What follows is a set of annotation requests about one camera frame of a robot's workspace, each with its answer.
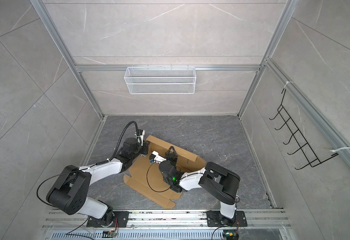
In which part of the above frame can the brown cardboard box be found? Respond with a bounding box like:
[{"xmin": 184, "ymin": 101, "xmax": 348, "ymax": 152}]
[{"xmin": 123, "ymin": 136, "xmax": 206, "ymax": 209}]

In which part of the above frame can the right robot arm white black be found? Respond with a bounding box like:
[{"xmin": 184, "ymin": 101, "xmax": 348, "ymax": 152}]
[{"xmin": 149, "ymin": 147, "xmax": 240, "ymax": 225}]

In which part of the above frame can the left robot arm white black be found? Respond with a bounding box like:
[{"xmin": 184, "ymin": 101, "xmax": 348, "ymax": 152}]
[{"xmin": 46, "ymin": 129, "xmax": 150, "ymax": 221}]

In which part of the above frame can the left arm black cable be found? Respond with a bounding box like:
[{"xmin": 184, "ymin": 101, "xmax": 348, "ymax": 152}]
[{"xmin": 36, "ymin": 120, "xmax": 139, "ymax": 208}]

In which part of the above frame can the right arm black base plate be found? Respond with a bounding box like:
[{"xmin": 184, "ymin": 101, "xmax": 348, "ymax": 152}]
[{"xmin": 206, "ymin": 211, "xmax": 248, "ymax": 228}]

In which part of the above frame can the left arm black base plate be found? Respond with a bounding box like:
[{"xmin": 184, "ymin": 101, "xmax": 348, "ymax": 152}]
[{"xmin": 86, "ymin": 211, "xmax": 130, "ymax": 228}]

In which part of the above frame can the white wire mesh basket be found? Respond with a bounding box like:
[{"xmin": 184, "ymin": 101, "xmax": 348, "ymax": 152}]
[{"xmin": 124, "ymin": 67, "xmax": 197, "ymax": 95}]

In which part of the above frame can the aluminium mounting rail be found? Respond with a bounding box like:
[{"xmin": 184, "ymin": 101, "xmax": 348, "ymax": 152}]
[{"xmin": 37, "ymin": 209, "xmax": 296, "ymax": 240}]

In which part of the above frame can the aluminium frame post left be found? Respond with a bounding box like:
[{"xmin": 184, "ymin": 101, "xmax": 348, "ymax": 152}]
[{"xmin": 30, "ymin": 0, "xmax": 104, "ymax": 120}]

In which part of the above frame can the aluminium frame post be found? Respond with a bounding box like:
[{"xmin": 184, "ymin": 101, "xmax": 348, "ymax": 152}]
[
  {"xmin": 30, "ymin": 0, "xmax": 104, "ymax": 120},
  {"xmin": 237, "ymin": 0, "xmax": 299, "ymax": 121}
]

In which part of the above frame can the black wire hook rack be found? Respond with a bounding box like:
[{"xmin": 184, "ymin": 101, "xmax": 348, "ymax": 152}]
[{"xmin": 269, "ymin": 89, "xmax": 339, "ymax": 171}]

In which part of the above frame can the aluminium frame post right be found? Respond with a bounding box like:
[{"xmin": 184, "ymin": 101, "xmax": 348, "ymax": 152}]
[{"xmin": 237, "ymin": 0, "xmax": 299, "ymax": 121}]

